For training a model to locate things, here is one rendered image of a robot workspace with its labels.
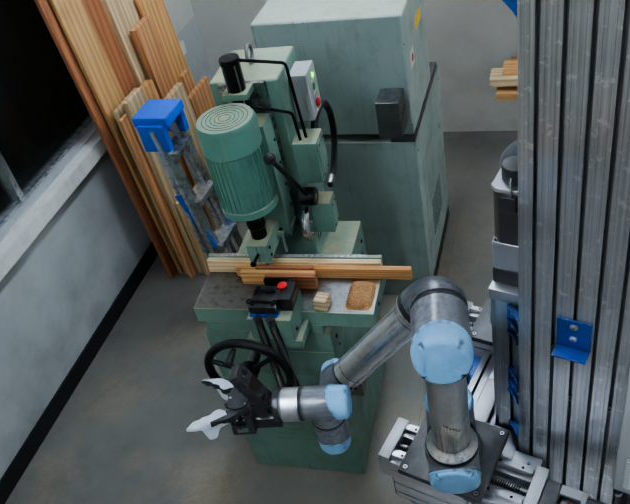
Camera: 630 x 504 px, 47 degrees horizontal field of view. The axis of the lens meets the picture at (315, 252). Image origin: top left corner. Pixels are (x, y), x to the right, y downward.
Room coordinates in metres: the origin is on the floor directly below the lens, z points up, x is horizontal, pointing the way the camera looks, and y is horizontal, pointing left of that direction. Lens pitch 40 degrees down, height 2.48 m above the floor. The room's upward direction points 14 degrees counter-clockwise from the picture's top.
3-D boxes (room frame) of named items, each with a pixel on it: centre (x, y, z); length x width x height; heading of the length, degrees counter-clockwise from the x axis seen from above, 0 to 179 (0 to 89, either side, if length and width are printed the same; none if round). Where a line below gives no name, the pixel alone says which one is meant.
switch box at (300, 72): (2.09, -0.09, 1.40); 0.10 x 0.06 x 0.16; 159
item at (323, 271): (1.78, 0.00, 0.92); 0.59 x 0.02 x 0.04; 69
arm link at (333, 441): (1.03, 0.05, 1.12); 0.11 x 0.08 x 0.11; 167
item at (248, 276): (1.80, 0.13, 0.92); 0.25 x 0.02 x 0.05; 69
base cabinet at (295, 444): (1.96, 0.12, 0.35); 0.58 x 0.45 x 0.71; 159
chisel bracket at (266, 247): (1.86, 0.15, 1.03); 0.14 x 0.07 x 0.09; 159
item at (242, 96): (1.97, 0.11, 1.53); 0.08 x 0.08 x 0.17; 69
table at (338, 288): (1.72, 0.13, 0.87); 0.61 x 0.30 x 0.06; 69
